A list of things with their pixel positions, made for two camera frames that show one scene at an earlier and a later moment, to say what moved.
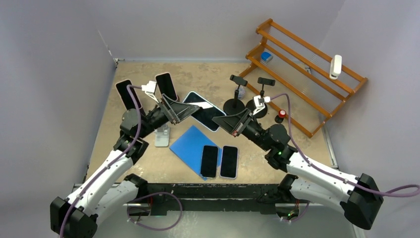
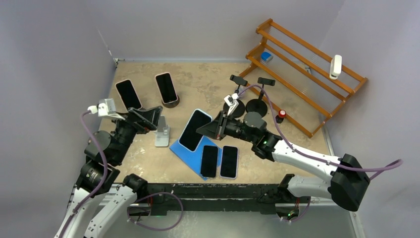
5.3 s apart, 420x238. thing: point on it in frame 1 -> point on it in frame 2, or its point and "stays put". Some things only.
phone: (209, 161) stays put
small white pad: (162, 135) stays put
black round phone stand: (233, 105) stays put
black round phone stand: (249, 104) stays put
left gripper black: (175, 110) -> (144, 120)
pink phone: (165, 83) stays put
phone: (229, 163) stays put
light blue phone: (207, 112) -> (190, 139)
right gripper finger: (234, 123) -> (211, 129)
